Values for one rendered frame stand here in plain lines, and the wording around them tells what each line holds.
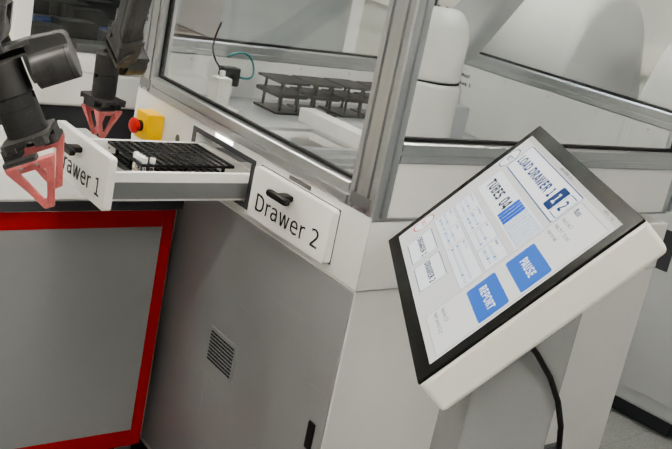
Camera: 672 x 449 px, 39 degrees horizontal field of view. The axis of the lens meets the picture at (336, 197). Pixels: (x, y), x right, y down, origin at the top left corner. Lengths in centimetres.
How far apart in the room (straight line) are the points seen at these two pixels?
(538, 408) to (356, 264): 57
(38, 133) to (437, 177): 79
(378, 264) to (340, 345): 17
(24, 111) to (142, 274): 103
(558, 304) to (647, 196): 129
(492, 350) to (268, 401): 103
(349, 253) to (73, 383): 88
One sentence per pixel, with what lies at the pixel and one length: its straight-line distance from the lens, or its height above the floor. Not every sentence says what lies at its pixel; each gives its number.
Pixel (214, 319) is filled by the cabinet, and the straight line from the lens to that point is 223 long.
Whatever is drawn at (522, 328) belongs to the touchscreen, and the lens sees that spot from 109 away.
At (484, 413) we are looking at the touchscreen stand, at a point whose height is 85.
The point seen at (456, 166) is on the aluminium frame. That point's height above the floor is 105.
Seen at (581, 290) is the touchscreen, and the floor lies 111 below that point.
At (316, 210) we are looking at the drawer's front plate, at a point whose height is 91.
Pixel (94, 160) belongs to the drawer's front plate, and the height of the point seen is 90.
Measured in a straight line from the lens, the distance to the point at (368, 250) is 176.
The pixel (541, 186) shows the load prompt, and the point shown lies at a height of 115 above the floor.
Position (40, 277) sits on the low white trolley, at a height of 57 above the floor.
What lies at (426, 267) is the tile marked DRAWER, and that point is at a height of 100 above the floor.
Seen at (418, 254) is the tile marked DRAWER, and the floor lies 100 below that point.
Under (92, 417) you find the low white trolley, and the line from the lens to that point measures 246.
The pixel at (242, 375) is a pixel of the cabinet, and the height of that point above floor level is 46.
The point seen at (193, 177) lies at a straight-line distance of 201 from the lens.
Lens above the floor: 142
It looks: 15 degrees down
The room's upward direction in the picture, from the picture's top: 12 degrees clockwise
